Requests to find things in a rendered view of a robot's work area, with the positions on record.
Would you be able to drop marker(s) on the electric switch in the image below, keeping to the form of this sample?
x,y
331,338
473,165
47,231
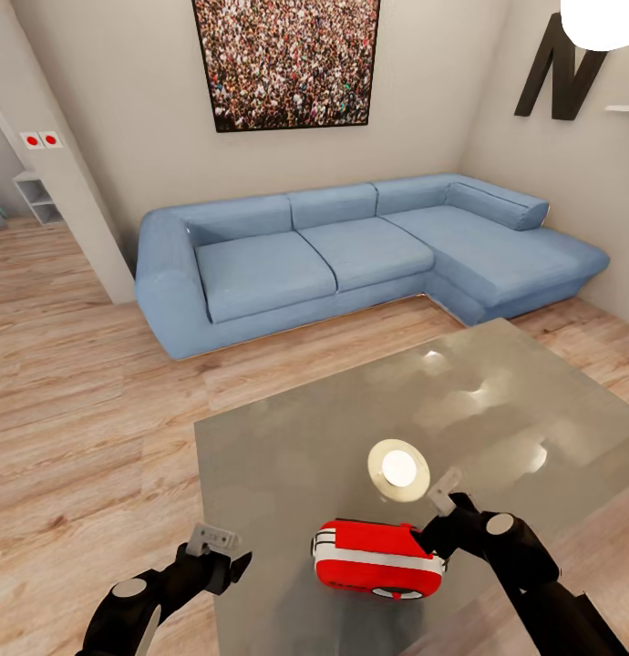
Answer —
x,y
50,139
32,140

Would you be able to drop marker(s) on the sofa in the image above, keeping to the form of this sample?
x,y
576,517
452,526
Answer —
x,y
213,275

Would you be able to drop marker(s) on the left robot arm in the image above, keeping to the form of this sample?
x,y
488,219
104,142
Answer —
x,y
127,619

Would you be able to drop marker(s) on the picture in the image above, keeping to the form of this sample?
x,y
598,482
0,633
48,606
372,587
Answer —
x,y
285,64

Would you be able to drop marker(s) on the coffee table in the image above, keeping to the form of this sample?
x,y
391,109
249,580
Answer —
x,y
532,434

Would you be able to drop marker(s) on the radio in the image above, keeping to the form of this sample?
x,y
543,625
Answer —
x,y
377,558

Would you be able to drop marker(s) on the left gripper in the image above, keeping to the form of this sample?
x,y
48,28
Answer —
x,y
214,572

